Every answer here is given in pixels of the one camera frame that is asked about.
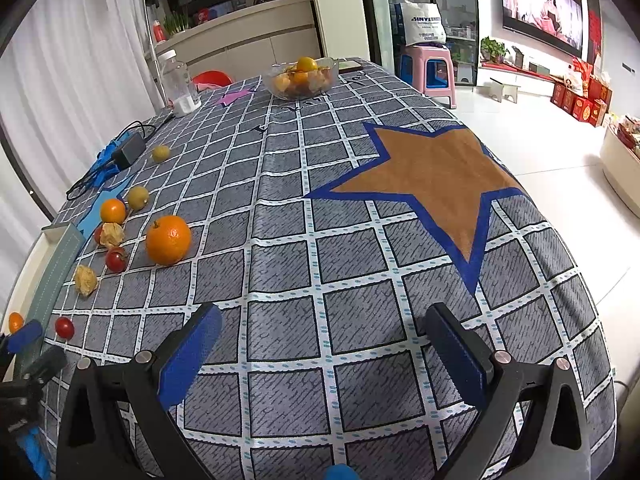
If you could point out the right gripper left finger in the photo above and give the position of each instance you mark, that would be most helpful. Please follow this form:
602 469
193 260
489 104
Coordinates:
92 441

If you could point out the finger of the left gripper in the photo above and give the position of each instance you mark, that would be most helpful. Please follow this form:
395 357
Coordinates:
20 340
48 365

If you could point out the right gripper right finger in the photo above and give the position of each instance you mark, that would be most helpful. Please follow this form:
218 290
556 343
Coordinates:
554 439

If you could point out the small mandarin orange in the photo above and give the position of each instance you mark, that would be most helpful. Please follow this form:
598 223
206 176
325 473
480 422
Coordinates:
16 322

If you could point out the red cherry tomato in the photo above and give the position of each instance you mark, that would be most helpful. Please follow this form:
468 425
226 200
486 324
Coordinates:
116 259
64 328

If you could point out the physalis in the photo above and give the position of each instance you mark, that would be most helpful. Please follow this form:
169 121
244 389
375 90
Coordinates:
85 281

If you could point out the large orange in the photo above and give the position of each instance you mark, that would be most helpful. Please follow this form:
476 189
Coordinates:
168 240

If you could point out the white tray teal rim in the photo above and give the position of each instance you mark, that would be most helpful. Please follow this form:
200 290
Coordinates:
40 288

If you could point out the red cherry tomato hidden behind physalis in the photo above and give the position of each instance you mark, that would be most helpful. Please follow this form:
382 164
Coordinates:
97 234

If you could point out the husked physalis fruit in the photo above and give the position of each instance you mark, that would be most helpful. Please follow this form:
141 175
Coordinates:
111 235

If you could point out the small orange tomato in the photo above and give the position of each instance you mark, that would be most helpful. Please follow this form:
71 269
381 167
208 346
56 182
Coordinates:
113 210

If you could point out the yellow-green round fruit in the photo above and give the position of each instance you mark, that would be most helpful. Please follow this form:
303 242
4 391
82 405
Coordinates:
137 197

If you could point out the grey checkered star tablecloth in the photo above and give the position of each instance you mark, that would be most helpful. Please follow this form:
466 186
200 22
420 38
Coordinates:
323 358

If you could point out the black power adapter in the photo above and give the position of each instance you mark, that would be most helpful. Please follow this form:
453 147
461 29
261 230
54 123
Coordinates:
129 151

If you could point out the far yellow-green fruit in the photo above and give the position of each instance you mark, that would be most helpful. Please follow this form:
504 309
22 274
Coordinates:
160 153

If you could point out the white low cabinet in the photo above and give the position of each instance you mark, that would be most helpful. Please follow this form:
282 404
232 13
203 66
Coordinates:
622 170

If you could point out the white curtain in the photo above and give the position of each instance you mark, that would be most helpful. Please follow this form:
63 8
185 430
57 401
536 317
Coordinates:
73 75

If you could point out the clear plastic bottle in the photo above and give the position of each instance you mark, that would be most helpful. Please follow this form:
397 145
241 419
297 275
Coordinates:
179 88

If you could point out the red gift boxes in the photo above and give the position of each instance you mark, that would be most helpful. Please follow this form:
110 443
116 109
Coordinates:
582 94

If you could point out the small white step stool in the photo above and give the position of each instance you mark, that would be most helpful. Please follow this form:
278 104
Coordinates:
499 91

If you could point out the red plastic chair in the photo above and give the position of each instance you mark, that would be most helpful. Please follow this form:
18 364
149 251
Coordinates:
212 79

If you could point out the pink plastic stool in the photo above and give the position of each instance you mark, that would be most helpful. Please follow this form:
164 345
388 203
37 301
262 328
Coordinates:
429 69

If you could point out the small potted plant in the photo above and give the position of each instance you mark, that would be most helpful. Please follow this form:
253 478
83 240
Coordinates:
493 51

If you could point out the beige counter cabinet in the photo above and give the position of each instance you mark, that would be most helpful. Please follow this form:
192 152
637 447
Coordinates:
245 43

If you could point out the glass fruit bowl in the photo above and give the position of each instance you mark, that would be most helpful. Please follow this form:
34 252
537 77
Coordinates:
302 80

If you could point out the white shopping bag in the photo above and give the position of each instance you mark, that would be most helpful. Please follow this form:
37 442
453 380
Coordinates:
422 24

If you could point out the wall television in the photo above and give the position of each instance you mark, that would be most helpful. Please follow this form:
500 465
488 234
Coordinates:
557 23

